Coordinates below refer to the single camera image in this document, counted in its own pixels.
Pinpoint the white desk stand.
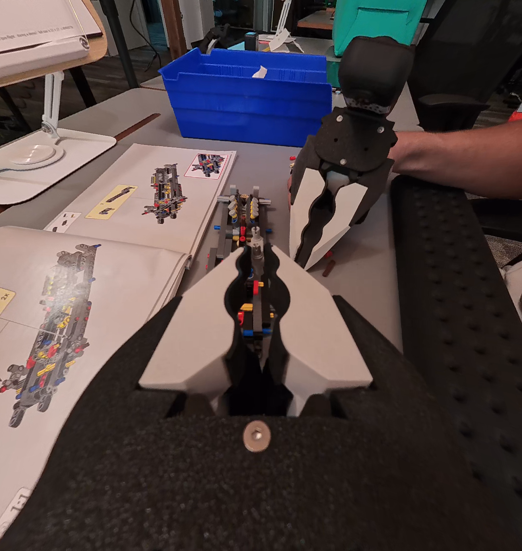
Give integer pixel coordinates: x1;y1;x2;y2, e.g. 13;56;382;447
0;71;117;205

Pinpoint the blue plastic bin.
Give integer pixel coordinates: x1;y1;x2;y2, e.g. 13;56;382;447
159;47;334;148

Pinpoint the black table leg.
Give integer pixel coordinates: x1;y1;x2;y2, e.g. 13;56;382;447
99;0;139;89

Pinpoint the person's right forearm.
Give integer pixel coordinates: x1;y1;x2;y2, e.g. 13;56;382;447
389;116;522;201

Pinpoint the black office chair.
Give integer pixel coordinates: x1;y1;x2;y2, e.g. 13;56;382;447
409;0;522;131

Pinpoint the lego car chassis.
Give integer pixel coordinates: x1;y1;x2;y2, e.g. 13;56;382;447
207;185;280;358

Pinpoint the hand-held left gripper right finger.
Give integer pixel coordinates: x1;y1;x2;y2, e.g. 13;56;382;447
263;245;373;416

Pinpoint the lego instruction booklet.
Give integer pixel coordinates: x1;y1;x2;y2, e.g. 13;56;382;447
0;143;238;539

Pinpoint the white paper tag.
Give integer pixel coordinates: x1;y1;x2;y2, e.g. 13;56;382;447
267;30;305;55

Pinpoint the black perforated foam pad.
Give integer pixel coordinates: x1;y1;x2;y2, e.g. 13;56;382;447
390;174;522;551

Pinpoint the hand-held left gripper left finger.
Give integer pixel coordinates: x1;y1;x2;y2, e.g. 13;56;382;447
139;246;261;415

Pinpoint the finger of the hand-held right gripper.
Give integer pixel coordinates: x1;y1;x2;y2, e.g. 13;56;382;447
304;185;369;271
289;166;331;263

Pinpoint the grey lego axle pin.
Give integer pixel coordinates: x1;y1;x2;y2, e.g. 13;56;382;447
249;227;264;277

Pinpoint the green plastic bin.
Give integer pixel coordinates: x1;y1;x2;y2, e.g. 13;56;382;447
327;45;341;88

